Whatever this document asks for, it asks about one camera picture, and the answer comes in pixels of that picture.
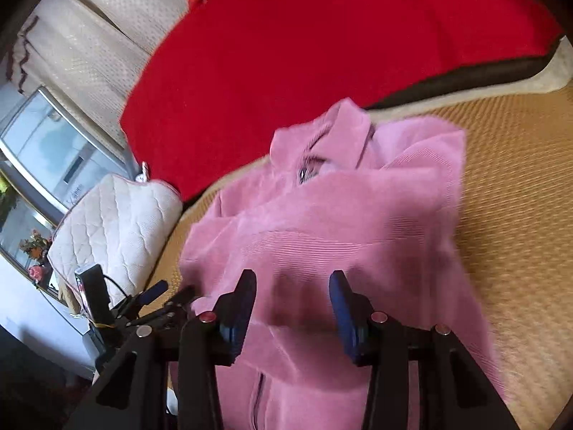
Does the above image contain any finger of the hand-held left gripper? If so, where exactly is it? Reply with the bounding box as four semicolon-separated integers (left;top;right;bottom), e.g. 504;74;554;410
127;284;196;329
127;280;170;310

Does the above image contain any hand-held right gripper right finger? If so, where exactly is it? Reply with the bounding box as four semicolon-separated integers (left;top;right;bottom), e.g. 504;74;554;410
329;270;522;430

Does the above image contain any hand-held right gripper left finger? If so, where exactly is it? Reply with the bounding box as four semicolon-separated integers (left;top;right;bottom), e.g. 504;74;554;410
65;269;258;430

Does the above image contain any pink corduroy jacket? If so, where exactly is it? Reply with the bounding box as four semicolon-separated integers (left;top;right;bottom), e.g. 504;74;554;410
178;97;506;430

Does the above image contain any white quilted cushion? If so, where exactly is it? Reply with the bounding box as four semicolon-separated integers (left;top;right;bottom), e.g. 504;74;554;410
47;172;183;305

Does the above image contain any flower bouquet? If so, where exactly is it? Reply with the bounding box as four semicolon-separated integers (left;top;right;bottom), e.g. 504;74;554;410
20;228;54;283

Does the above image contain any glass window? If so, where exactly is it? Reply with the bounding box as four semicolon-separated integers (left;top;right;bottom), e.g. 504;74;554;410
0;85;135;278

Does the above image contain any tan woven mat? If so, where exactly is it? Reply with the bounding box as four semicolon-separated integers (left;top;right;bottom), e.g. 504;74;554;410
143;49;573;430

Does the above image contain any beige dotted sofa cover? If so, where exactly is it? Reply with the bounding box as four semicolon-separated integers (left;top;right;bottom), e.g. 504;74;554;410
13;0;193;162

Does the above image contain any red blanket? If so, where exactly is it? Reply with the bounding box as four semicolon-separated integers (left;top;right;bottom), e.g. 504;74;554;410
119;0;565;202

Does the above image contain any black cable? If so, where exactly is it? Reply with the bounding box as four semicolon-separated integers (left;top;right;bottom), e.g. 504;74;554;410
103;275;133;301

